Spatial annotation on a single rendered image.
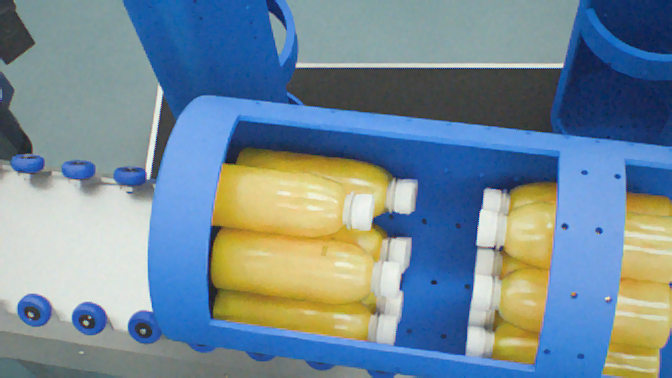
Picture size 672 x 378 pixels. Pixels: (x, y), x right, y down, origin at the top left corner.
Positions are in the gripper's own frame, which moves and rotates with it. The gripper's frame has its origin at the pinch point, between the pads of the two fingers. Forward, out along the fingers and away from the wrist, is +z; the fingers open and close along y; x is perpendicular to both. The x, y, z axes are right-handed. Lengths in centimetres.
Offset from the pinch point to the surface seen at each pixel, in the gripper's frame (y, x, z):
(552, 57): 20, -116, 149
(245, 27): 32, -38, 69
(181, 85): 40, -27, 84
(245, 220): -12.1, -8.5, 32.2
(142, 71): 94, -37, 148
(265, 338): -21.9, -1.9, 36.7
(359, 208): -19.9, -17.9, 31.7
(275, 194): -13.0, -12.4, 30.2
